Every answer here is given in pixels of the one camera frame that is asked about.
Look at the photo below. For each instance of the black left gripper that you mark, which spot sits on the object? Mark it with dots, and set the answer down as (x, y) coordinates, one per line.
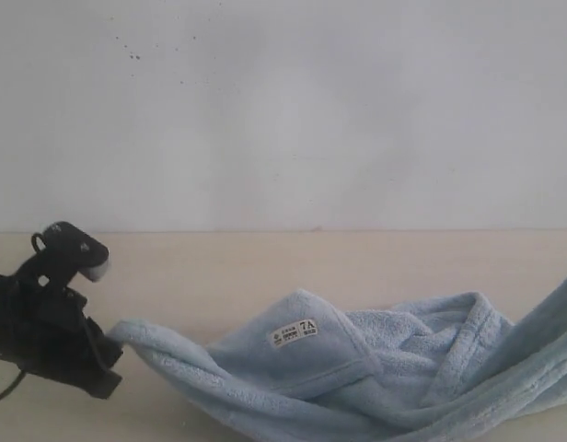
(58, 342)

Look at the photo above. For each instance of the light blue terry towel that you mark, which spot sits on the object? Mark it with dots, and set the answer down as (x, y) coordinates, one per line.
(440, 369)

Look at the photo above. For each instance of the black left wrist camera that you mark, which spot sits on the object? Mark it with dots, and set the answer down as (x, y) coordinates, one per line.
(68, 250)

